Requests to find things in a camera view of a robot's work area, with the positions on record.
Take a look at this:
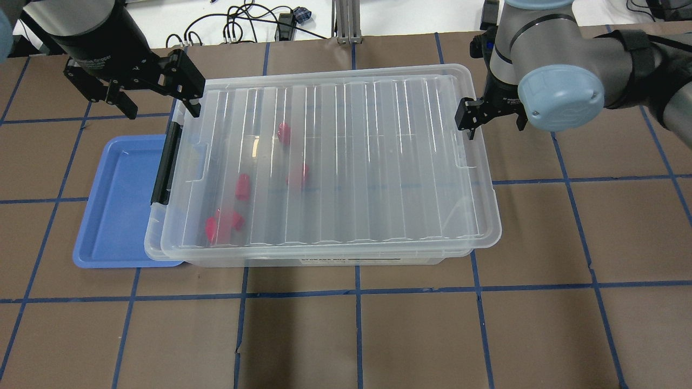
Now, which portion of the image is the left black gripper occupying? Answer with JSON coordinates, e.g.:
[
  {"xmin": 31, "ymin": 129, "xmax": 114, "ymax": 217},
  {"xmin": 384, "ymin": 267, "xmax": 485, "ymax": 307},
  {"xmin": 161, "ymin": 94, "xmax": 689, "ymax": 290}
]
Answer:
[{"xmin": 43, "ymin": 1, "xmax": 206, "ymax": 120}]

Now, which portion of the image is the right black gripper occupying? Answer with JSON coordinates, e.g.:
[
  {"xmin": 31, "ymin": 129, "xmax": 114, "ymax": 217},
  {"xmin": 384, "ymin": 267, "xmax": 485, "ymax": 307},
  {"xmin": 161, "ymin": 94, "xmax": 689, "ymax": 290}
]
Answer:
[{"xmin": 454, "ymin": 25, "xmax": 528, "ymax": 140}]

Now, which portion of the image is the clear plastic box lid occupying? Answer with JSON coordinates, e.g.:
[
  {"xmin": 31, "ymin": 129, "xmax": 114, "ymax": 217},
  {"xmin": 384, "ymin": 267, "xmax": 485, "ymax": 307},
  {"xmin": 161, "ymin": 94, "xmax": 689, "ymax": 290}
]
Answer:
[{"xmin": 160, "ymin": 64, "xmax": 502, "ymax": 261}]

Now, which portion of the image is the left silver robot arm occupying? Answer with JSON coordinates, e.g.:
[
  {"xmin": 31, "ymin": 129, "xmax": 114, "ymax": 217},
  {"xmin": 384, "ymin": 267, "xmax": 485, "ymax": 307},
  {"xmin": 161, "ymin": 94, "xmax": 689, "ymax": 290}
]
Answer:
[{"xmin": 2, "ymin": 1, "xmax": 205, "ymax": 120}]

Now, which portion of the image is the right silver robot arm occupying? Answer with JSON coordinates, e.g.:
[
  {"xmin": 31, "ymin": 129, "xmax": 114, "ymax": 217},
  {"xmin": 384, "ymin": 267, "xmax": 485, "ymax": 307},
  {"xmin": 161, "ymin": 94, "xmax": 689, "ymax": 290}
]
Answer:
[{"xmin": 455, "ymin": 1, "xmax": 691, "ymax": 145}]

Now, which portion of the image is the clear plastic storage box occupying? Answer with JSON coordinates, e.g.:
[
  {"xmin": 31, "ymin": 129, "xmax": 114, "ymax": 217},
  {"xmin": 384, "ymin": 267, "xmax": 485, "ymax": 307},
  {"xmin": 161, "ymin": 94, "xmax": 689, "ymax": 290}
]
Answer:
[{"xmin": 144, "ymin": 65, "xmax": 497, "ymax": 268}]

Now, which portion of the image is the red block top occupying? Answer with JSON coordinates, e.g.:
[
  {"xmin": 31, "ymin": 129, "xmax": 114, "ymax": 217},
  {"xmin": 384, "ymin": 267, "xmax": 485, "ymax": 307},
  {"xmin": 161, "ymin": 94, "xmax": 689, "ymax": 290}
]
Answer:
[{"xmin": 277, "ymin": 122, "xmax": 291, "ymax": 146}]

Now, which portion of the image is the blue plastic tray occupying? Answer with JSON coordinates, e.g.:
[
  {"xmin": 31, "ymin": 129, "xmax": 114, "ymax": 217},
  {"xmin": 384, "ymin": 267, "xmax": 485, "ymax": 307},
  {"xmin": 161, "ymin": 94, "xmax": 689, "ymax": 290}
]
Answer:
[{"xmin": 72, "ymin": 135, "xmax": 181, "ymax": 269}]

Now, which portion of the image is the black power adapter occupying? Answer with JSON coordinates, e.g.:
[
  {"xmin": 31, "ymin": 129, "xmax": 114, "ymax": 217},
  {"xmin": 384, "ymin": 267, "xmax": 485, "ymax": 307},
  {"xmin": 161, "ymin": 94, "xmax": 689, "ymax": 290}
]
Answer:
[{"xmin": 480, "ymin": 0, "xmax": 500, "ymax": 31}]

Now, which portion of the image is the black box handle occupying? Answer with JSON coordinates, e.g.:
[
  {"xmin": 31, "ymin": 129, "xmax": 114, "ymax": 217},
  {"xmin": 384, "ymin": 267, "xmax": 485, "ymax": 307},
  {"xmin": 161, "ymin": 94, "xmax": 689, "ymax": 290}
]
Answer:
[{"xmin": 151, "ymin": 121, "xmax": 182, "ymax": 206}]

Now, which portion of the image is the black cables bundle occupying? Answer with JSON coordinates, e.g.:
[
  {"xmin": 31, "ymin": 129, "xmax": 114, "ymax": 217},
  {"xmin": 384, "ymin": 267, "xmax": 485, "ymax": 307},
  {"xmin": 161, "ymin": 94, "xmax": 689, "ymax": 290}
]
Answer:
[{"xmin": 165, "ymin": 3, "xmax": 328, "ymax": 49}]

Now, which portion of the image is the aluminium frame post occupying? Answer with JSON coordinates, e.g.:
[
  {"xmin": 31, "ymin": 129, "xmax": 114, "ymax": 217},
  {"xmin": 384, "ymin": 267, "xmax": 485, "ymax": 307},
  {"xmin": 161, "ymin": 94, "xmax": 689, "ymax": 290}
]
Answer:
[{"xmin": 331, "ymin": 0, "xmax": 362, "ymax": 45}]

